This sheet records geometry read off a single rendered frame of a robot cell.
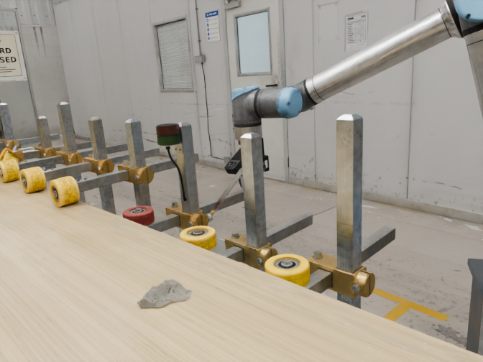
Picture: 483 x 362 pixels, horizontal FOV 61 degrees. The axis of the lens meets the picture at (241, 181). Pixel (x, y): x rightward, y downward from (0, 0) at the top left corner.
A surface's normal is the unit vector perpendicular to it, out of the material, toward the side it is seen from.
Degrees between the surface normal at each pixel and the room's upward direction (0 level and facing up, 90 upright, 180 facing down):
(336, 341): 0
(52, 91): 90
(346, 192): 90
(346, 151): 90
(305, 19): 90
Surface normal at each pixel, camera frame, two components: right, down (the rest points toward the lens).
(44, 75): 0.66, 0.15
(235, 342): -0.07, -0.96
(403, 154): -0.75, 0.22
